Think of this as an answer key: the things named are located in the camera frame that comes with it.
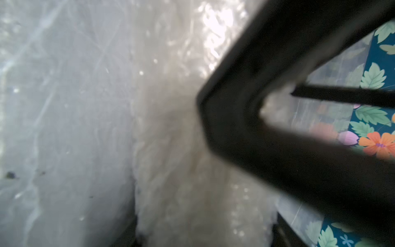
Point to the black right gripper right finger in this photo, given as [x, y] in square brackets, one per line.
[284, 236]

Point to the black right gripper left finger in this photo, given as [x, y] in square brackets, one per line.
[128, 237]

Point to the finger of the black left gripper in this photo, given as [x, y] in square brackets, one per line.
[284, 42]
[350, 95]

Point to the clear bubble wrap sheet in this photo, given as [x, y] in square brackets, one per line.
[99, 126]

